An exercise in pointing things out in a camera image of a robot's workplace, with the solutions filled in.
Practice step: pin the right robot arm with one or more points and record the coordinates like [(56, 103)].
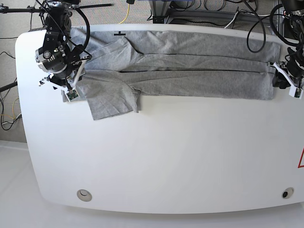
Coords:
[(59, 55)]

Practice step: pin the black tripod stand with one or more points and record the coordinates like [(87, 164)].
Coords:
[(19, 10)]

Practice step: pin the table grommet hole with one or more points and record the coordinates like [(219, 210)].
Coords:
[(287, 193), (84, 195)]

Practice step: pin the red triangle warning sticker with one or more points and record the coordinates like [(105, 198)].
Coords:
[(301, 161)]

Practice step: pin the right table grommet hole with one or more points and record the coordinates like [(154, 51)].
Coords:
[(287, 193)]

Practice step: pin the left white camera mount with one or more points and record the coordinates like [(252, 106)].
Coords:
[(296, 85)]

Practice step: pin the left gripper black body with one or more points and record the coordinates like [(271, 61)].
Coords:
[(295, 67)]

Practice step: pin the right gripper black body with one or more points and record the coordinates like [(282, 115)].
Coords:
[(61, 78)]

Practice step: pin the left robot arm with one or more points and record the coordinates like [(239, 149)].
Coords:
[(286, 20)]

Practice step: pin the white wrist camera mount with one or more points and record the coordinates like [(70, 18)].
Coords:
[(70, 93)]

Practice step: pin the grey T-shirt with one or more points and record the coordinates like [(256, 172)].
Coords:
[(172, 63)]

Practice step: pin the left table grommet hole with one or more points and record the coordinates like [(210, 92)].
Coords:
[(84, 195)]

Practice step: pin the aluminium frame stand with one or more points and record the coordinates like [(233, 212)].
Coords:
[(163, 11)]

